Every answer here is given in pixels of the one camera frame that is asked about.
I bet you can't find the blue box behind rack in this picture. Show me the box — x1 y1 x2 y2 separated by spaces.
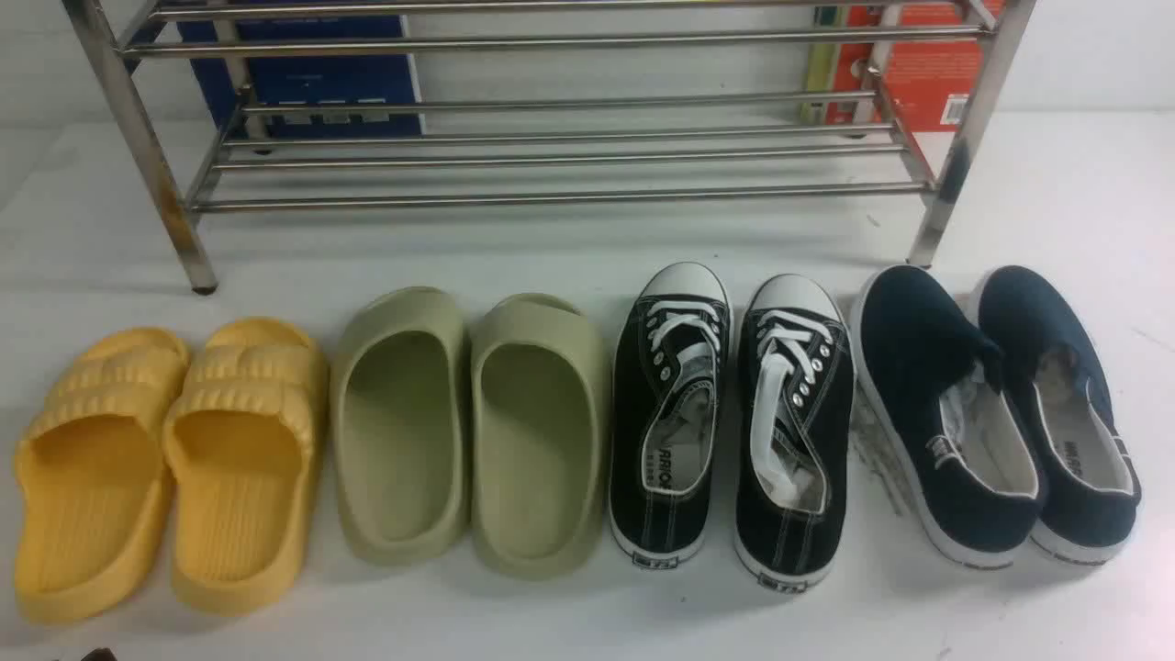
234 16 425 140

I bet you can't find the right black lace-up sneaker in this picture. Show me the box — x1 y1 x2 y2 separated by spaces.
734 274 857 596

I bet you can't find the black lace-up sneaker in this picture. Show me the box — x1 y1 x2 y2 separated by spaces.
607 261 734 572
734 274 857 596

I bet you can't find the left olive green slipper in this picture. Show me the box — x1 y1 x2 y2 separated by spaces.
330 286 471 566

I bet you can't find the right yellow slipper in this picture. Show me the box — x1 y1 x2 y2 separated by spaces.
162 317 329 616

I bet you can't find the left yellow slipper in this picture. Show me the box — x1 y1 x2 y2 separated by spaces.
14 328 192 623

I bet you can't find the left black lace-up sneaker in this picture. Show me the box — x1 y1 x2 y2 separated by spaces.
607 261 734 572

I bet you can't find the navy slip-on shoe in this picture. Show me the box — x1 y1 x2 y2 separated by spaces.
968 267 1142 567
850 264 1046 572

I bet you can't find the olive green slipper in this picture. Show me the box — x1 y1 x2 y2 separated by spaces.
470 294 612 580
330 286 471 566

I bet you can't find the red box behind rack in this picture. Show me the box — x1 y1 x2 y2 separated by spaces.
804 4 982 133

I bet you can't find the stainless steel shoe rack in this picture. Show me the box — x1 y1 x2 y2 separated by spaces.
63 1 1036 297

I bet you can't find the yellow slipper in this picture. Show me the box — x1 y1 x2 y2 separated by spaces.
162 317 329 616
14 328 192 623

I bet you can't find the right olive green slipper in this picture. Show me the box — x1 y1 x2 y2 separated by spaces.
470 294 612 580

